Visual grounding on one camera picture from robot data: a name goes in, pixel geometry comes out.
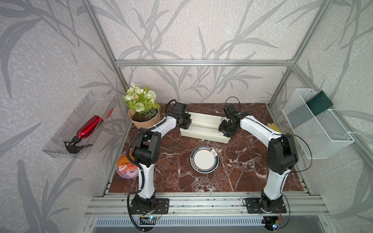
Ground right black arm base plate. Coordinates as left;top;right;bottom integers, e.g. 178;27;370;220
242;198;288;214

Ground artificial flowers in beige pot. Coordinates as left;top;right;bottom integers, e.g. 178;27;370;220
122;83;161;129

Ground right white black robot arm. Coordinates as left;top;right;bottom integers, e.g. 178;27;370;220
219;104;298;209

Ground right thin black cable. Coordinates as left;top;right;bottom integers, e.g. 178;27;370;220
224;96;313;199

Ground purple plate of toy food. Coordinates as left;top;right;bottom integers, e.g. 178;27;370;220
116;152;139;179

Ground yellow rubber glove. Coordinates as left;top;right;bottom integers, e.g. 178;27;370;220
267;123;282;133

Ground white plate green rim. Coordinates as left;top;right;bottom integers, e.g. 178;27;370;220
189;146;220;174

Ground left black corrugated cable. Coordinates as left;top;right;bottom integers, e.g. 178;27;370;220
126;98;178;233

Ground red spray bottle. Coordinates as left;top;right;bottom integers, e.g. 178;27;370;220
64;115;103;154

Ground white wire mesh basket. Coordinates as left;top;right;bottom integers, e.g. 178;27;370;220
282;88;355;160

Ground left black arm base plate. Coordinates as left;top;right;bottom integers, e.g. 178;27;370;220
130;198;170;215

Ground clear plastic wall bin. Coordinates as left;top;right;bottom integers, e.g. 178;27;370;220
42;91;117;159

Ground dark green card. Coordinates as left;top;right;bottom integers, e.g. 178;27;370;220
306;91;333;116

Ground cream plastic wrap dispenser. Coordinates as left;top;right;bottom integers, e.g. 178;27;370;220
180;112;230;144

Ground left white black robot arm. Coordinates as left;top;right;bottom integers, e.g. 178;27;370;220
132;100;191;210

